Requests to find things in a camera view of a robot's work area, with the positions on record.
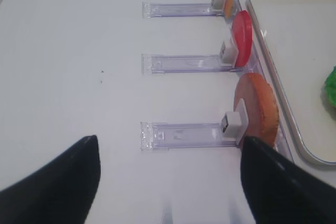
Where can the red tomato slice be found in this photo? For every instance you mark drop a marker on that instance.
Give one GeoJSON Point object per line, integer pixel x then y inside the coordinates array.
{"type": "Point", "coordinates": [242, 33]}

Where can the clear holder near left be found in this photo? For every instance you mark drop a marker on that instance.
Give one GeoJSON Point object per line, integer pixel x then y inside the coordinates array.
{"type": "Point", "coordinates": [165, 136]}

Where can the lettuce leaf on burger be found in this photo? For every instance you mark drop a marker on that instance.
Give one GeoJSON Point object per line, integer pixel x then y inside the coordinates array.
{"type": "Point", "coordinates": [328, 92]}

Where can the white rectangular tray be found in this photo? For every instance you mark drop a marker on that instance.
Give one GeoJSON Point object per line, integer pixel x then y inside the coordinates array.
{"type": "Point", "coordinates": [297, 38]}

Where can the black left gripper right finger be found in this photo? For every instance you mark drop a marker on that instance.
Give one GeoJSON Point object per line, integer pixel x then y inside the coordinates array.
{"type": "Point", "coordinates": [278, 191]}

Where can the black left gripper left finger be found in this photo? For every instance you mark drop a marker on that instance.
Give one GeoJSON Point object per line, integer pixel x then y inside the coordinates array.
{"type": "Point", "coordinates": [62, 191]}

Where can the left long clear rail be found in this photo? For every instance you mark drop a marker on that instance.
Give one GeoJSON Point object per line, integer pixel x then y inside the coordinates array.
{"type": "Point", "coordinates": [257, 63]}

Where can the clear holder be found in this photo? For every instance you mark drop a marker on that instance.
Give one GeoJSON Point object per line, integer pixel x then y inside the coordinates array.
{"type": "Point", "coordinates": [154, 10]}
{"type": "Point", "coordinates": [165, 136]}
{"type": "Point", "coordinates": [223, 62]}

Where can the clear holder middle left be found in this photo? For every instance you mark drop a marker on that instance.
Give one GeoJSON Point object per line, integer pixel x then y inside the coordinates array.
{"type": "Point", "coordinates": [223, 62]}

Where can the left bun half upright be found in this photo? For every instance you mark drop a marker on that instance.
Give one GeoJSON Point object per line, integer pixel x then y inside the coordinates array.
{"type": "Point", "coordinates": [261, 106]}

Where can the clear holder far left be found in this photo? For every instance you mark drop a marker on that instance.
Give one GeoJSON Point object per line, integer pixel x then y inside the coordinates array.
{"type": "Point", "coordinates": [154, 10]}

